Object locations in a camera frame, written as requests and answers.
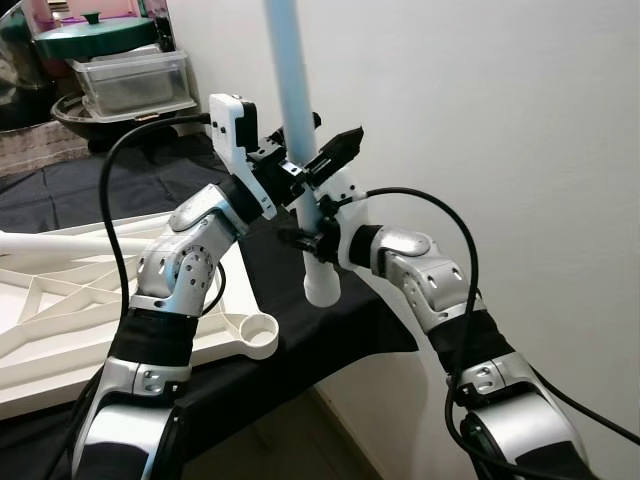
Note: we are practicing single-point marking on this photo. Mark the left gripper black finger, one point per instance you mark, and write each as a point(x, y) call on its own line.
point(335, 155)
point(310, 123)

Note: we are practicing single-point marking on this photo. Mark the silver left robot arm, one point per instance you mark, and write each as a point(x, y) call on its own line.
point(180, 260)

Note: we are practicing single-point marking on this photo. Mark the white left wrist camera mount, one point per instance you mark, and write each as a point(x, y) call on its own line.
point(226, 126)

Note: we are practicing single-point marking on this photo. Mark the grey speckled ledge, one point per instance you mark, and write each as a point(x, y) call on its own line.
point(30, 150)

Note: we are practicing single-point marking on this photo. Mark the clear plastic container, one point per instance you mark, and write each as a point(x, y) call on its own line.
point(130, 85)

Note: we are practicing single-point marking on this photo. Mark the black tablecloth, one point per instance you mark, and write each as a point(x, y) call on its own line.
point(340, 340)

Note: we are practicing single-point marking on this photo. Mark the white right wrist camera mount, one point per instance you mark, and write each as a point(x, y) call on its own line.
point(345, 195)

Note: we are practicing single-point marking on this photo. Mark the white plastic table top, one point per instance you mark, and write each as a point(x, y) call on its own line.
point(50, 370)

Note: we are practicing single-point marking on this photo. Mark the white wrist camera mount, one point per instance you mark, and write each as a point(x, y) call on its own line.
point(345, 195)
point(226, 126)

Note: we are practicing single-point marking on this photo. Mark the green lid with knob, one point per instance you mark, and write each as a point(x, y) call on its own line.
point(95, 40)

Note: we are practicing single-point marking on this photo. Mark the black round pan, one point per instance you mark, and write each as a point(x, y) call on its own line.
point(80, 115)

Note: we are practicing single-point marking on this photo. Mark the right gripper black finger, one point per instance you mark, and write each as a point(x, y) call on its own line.
point(325, 204)
point(298, 239)

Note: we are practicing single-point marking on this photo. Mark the black plastic bag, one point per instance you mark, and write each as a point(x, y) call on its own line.
point(20, 80)

